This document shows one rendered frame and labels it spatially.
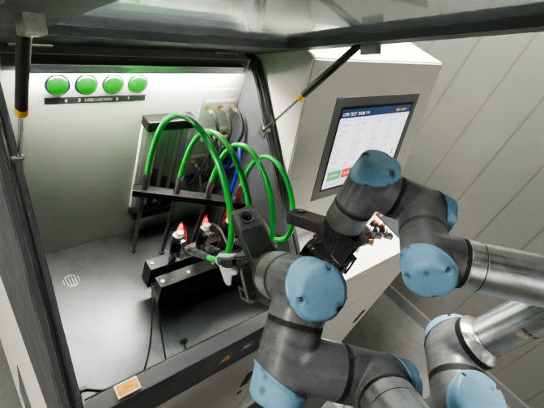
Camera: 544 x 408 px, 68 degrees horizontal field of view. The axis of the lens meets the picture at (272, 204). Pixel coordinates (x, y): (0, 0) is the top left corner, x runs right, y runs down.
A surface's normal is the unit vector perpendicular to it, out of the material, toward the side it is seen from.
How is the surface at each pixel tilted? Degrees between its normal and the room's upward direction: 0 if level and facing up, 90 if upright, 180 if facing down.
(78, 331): 0
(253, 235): 20
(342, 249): 90
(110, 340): 0
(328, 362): 16
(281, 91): 90
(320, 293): 45
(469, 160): 90
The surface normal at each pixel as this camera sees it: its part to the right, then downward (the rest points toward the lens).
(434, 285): -0.21, 0.58
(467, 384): 0.29, -0.64
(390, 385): -0.12, -0.98
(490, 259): 0.00, -0.47
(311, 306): 0.38, -0.04
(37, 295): 0.64, -0.07
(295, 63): -0.74, 0.20
